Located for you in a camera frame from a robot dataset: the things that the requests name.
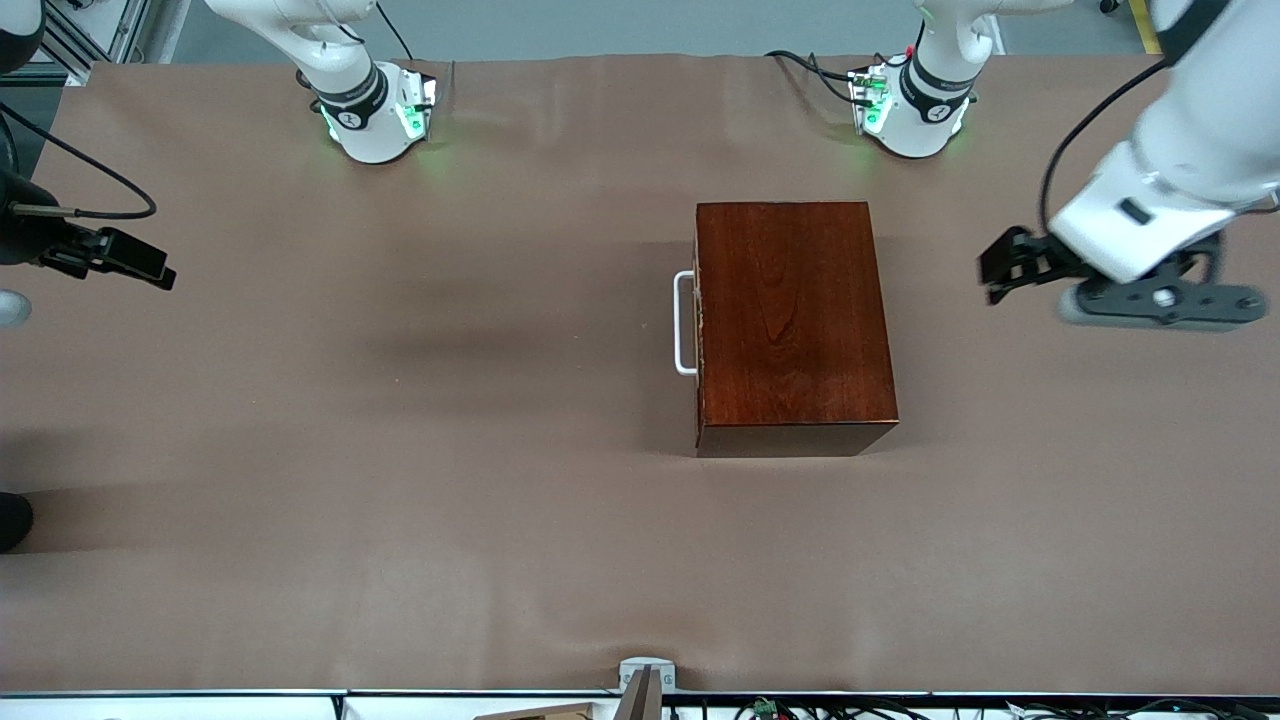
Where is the wooden drawer with white handle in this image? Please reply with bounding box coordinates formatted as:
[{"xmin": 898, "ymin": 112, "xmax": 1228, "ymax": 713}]
[{"xmin": 673, "ymin": 262, "xmax": 705, "ymax": 431}]

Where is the dark brown wooden cabinet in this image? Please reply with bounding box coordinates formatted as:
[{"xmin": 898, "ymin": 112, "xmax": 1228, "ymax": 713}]
[{"xmin": 694, "ymin": 201, "xmax": 900, "ymax": 459}]

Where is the black round object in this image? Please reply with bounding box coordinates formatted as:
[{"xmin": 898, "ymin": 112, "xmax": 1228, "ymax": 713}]
[{"xmin": 0, "ymin": 492, "xmax": 35, "ymax": 553}]

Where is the brown table cover sheet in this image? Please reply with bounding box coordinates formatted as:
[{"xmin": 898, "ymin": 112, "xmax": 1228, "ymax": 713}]
[{"xmin": 0, "ymin": 52, "xmax": 1280, "ymax": 696}]

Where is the brown cardboard piece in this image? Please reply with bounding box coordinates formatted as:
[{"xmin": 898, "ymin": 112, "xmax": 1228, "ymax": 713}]
[{"xmin": 473, "ymin": 702, "xmax": 601, "ymax": 720}]

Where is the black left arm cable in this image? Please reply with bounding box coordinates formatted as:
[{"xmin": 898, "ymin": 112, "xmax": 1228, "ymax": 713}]
[{"xmin": 1038, "ymin": 60, "xmax": 1171, "ymax": 241}]

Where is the black base cable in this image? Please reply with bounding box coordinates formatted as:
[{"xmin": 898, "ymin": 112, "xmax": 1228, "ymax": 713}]
[
  {"xmin": 765, "ymin": 50, "xmax": 861, "ymax": 83},
  {"xmin": 808, "ymin": 60, "xmax": 863, "ymax": 106},
  {"xmin": 375, "ymin": 0, "xmax": 421, "ymax": 63}
]

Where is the grey metal camera bracket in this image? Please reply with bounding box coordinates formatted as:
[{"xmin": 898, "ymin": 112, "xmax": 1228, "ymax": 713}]
[{"xmin": 618, "ymin": 657, "xmax": 678, "ymax": 720}]

